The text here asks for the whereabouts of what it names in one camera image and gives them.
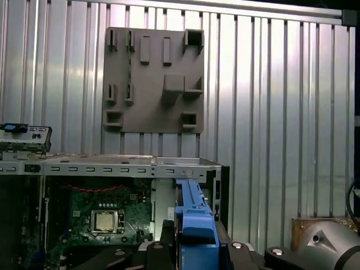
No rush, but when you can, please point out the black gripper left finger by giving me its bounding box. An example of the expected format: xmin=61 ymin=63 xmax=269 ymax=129
xmin=60 ymin=219 xmax=181 ymax=270

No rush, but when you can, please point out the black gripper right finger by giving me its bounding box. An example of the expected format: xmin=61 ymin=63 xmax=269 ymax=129
xmin=215 ymin=222 xmax=313 ymax=270

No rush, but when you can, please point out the hard disk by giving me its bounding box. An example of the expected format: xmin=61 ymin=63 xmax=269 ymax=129
xmin=173 ymin=178 xmax=224 ymax=270

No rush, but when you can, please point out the green motherboard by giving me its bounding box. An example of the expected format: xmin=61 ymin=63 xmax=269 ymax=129
xmin=21 ymin=179 xmax=155 ymax=255

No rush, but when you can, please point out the silver CPU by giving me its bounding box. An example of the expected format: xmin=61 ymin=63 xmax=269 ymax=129
xmin=94 ymin=212 xmax=118 ymax=232

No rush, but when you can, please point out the black PC case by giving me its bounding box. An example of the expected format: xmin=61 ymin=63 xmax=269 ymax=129
xmin=0 ymin=123 xmax=231 ymax=270

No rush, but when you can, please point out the grey parts rack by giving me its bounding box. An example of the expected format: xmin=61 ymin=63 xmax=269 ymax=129
xmin=102 ymin=26 xmax=205 ymax=134

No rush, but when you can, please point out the thin red wire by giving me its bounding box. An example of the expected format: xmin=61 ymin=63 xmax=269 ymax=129
xmin=60 ymin=182 xmax=124 ymax=194

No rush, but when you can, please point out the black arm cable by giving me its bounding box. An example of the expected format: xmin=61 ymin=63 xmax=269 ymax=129
xmin=347 ymin=179 xmax=360 ymax=224

